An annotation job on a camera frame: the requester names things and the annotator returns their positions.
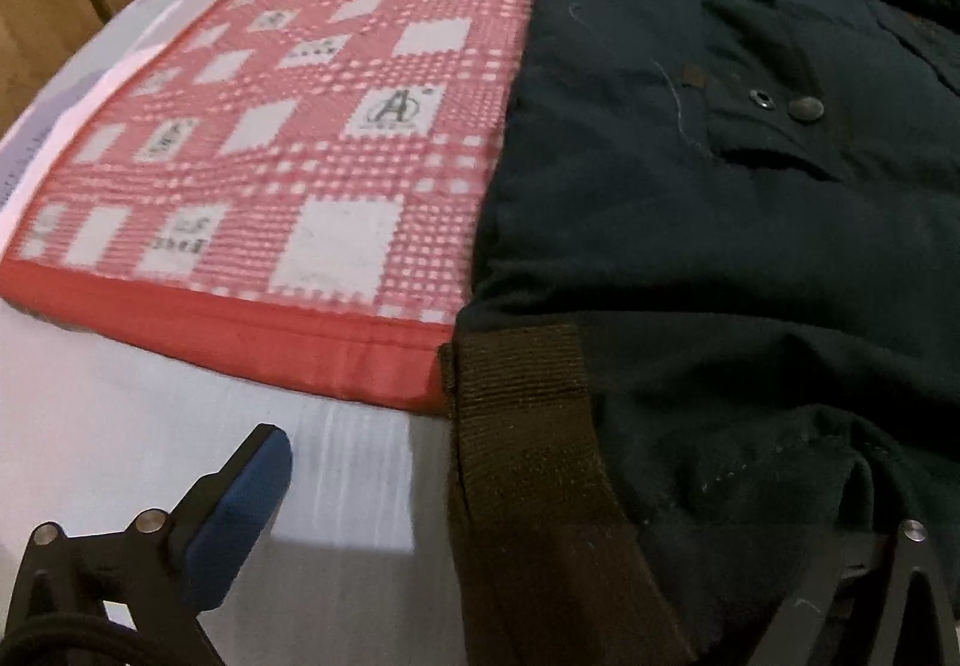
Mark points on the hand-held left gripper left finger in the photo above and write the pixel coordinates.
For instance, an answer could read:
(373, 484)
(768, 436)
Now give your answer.
(236, 493)

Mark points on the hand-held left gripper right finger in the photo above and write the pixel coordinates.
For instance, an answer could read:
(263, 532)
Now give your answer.
(911, 565)

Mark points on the dark navy padded jacket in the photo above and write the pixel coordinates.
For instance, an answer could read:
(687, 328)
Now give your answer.
(712, 246)

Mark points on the checkered bed sheet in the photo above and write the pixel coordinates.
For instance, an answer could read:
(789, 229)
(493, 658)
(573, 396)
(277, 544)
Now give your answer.
(150, 426)

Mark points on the red checked blanket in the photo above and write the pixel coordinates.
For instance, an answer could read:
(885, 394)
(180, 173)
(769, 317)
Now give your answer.
(300, 171)

